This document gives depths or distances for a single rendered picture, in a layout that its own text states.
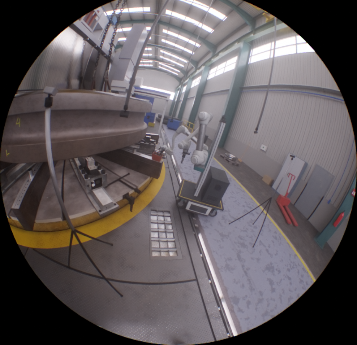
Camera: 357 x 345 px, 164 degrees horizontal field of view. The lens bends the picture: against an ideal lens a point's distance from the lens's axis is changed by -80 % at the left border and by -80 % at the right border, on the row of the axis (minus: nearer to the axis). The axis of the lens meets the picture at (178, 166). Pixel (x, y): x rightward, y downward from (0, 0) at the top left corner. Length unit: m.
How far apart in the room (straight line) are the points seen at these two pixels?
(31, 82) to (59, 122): 2.35
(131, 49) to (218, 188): 6.78
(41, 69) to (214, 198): 5.18
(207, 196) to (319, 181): 5.30
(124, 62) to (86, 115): 5.11
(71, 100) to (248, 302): 3.45
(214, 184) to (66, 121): 2.48
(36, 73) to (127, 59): 4.28
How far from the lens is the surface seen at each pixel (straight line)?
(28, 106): 1.95
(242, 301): 2.13
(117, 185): 2.24
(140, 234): 1.96
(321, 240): 5.51
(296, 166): 6.28
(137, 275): 1.70
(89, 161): 1.88
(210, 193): 2.26
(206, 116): 1.68
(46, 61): 4.37
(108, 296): 1.68
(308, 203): 6.51
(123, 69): 6.66
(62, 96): 1.78
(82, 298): 1.76
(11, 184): 2.98
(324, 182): 6.39
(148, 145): 3.47
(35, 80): 4.14
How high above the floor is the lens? 1.65
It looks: 23 degrees down
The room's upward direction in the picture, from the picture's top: 17 degrees clockwise
